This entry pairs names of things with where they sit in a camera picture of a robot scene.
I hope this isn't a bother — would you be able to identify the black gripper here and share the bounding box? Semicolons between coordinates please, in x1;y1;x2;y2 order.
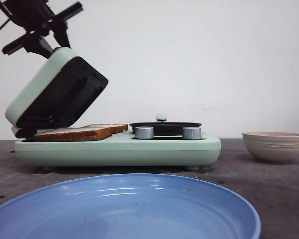
0;0;83;59

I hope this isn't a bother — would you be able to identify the mint green hinged lid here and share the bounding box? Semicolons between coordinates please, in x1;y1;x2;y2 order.
5;47;109;138

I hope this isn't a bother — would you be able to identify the white bread slice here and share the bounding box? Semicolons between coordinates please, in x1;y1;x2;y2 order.
34;127;112;142
82;123;129;135

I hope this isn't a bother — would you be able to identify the beige ribbed bowl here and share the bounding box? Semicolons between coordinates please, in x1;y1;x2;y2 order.
242;131;299;164

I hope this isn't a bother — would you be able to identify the mint green breakfast maker base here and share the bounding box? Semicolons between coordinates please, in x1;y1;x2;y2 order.
14;131;221;170

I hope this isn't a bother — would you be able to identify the left silver control knob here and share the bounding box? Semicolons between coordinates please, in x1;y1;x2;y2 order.
135;126;154;139

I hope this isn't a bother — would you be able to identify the silver control knob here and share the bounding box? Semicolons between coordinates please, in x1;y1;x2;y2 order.
135;126;154;139
182;127;202;140

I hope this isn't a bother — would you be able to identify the black round frying pan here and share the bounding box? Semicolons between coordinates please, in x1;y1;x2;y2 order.
129;114;202;136

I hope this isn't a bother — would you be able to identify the right silver control knob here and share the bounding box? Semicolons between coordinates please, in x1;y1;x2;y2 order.
182;127;202;140

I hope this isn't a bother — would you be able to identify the blue round plate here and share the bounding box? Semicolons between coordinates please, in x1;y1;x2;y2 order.
0;174;261;239

